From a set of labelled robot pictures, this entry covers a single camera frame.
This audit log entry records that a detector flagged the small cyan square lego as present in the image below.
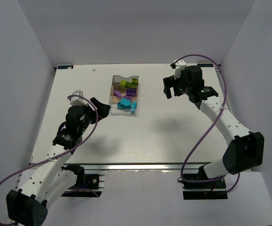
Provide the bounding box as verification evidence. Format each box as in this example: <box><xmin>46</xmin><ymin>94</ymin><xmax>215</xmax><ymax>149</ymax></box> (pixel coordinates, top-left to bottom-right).
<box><xmin>117</xmin><ymin>103</ymin><xmax>123</xmax><ymax>110</ymax></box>

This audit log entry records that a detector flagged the cyan lego brick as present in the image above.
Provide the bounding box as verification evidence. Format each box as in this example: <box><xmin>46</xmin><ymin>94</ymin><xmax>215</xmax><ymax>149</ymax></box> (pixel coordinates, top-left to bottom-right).
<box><xmin>130</xmin><ymin>101</ymin><xmax>137</xmax><ymax>114</ymax></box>

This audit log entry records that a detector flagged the purple square lego brick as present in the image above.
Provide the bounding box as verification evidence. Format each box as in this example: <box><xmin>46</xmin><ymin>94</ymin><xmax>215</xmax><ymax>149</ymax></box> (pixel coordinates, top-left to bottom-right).
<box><xmin>126</xmin><ymin>89</ymin><xmax>137</xmax><ymax>97</ymax></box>

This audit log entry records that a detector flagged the long green lego brick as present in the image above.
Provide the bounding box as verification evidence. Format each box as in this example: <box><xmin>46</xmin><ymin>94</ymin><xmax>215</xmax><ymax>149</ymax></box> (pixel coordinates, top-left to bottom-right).
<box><xmin>120</xmin><ymin>80</ymin><xmax>127</xmax><ymax>87</ymax></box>

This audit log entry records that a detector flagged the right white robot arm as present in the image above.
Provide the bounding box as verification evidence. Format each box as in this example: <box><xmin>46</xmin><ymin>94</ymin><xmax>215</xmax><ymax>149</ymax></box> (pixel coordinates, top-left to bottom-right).
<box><xmin>163</xmin><ymin>64</ymin><xmax>264</xmax><ymax>183</ymax></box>

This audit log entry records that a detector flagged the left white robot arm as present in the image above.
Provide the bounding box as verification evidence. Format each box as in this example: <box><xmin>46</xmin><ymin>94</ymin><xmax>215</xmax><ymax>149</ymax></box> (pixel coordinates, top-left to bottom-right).
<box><xmin>6</xmin><ymin>95</ymin><xmax>111</xmax><ymax>226</ymax></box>

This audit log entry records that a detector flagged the clear transparent container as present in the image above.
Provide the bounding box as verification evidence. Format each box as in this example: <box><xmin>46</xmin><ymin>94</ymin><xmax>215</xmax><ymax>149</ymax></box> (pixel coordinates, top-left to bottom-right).
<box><xmin>109</xmin><ymin>103</ymin><xmax>137</xmax><ymax>116</ymax></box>

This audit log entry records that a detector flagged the right corner label sticker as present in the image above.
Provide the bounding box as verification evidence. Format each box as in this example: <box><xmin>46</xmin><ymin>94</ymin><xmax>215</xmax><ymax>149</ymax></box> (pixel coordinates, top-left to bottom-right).
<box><xmin>197</xmin><ymin>63</ymin><xmax>214</xmax><ymax>67</ymax></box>

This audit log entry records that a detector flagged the corner label sticker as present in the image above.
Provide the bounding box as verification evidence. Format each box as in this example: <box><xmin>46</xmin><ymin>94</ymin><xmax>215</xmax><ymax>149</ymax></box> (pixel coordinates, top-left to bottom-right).
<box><xmin>197</xmin><ymin>63</ymin><xmax>214</xmax><ymax>67</ymax></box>
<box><xmin>57</xmin><ymin>65</ymin><xmax>73</xmax><ymax>70</ymax></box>

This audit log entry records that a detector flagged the grey transparent container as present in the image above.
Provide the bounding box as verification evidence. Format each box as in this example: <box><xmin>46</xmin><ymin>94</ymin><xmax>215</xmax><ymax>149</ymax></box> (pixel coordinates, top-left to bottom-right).
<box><xmin>112</xmin><ymin>75</ymin><xmax>139</xmax><ymax>86</ymax></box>

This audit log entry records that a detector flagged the left corner label sticker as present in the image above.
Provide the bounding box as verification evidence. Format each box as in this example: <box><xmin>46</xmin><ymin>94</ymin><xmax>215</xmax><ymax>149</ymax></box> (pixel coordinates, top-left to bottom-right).
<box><xmin>57</xmin><ymin>65</ymin><xmax>73</xmax><ymax>70</ymax></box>

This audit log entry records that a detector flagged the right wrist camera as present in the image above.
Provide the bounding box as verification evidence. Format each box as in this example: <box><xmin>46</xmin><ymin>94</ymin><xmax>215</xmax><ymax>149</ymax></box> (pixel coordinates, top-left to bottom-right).
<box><xmin>170</xmin><ymin>60</ymin><xmax>187</xmax><ymax>80</ymax></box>

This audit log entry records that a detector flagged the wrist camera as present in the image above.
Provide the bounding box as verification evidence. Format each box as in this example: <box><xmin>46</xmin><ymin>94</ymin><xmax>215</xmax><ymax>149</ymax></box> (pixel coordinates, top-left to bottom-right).
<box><xmin>170</xmin><ymin>60</ymin><xmax>187</xmax><ymax>80</ymax></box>
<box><xmin>67</xmin><ymin>90</ymin><xmax>87</xmax><ymax>106</ymax></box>

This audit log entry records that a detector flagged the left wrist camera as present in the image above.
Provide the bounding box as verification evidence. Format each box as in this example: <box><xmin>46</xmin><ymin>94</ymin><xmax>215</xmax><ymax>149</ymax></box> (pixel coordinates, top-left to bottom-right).
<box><xmin>67</xmin><ymin>90</ymin><xmax>87</xmax><ymax>106</ymax></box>

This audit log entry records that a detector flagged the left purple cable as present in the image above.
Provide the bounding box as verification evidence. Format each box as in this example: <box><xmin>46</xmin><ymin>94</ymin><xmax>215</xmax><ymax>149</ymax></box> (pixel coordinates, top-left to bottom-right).
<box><xmin>0</xmin><ymin>94</ymin><xmax>98</xmax><ymax>226</ymax></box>

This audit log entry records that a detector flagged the purple cable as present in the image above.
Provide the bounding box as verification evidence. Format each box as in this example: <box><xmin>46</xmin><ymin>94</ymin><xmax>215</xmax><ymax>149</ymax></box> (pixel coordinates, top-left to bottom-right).
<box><xmin>0</xmin><ymin>94</ymin><xmax>98</xmax><ymax>226</ymax></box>
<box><xmin>173</xmin><ymin>54</ymin><xmax>240</xmax><ymax>193</ymax></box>

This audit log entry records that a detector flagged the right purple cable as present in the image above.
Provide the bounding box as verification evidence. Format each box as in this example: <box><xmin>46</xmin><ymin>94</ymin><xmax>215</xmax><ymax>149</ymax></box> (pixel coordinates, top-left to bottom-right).
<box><xmin>173</xmin><ymin>54</ymin><xmax>240</xmax><ymax>193</ymax></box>

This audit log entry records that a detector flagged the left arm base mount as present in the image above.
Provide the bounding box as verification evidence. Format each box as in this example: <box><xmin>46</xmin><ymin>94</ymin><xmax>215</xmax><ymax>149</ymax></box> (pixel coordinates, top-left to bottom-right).
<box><xmin>61</xmin><ymin>164</ymin><xmax>104</xmax><ymax>198</ymax></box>

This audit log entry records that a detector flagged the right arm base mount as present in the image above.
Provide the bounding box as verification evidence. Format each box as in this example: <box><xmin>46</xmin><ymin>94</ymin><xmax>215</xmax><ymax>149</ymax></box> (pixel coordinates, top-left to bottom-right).
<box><xmin>177</xmin><ymin>176</ymin><xmax>228</xmax><ymax>200</ymax></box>

